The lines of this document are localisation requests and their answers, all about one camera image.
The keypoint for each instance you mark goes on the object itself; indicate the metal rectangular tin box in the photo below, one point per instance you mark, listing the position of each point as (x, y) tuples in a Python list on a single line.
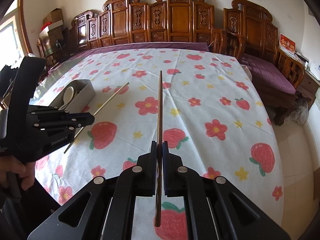
[(82, 96)]

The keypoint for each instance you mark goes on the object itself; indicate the long carved wooden sofa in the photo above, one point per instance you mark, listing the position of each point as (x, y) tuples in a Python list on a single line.
[(133, 21)]

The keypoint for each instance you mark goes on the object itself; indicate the person's left hand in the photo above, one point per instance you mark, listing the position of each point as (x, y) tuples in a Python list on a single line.
[(25, 171)]

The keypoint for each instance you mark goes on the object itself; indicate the red calendar card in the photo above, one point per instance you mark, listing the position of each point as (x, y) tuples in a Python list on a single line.
[(287, 44)]

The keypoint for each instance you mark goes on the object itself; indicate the cardboard box stack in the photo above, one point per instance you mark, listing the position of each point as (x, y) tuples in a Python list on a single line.
[(51, 39)]

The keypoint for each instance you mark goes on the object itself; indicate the wooden window frame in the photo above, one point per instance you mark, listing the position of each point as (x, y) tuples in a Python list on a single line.
[(15, 44)]

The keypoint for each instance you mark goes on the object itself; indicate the strawberry flower print tablecloth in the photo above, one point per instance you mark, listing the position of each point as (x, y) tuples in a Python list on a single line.
[(213, 119)]

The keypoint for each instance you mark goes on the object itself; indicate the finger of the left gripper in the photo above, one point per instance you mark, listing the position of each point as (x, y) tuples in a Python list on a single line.
[(23, 90)]

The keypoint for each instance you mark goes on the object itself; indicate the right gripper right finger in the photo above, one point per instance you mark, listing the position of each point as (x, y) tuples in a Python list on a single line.
[(208, 209)]

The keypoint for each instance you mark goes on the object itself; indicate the light bamboo chopstick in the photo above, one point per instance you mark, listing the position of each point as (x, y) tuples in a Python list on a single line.
[(99, 109)]

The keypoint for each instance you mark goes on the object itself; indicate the purple armchair cushion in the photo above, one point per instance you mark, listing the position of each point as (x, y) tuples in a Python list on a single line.
[(266, 75)]

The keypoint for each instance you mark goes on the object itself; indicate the wooden side cabinet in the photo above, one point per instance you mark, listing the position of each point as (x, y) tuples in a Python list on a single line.
[(308, 88)]

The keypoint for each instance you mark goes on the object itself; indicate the carved wooden armchair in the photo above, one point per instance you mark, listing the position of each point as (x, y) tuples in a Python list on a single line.
[(249, 30)]

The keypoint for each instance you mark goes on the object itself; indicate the dark brown wooden chopstick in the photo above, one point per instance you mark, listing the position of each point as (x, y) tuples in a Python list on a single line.
[(159, 151)]

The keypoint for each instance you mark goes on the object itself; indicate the grey plastic bag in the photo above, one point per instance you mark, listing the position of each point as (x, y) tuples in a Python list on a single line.
[(300, 112)]

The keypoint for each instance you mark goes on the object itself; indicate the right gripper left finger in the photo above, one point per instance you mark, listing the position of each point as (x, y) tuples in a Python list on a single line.
[(133, 182)]

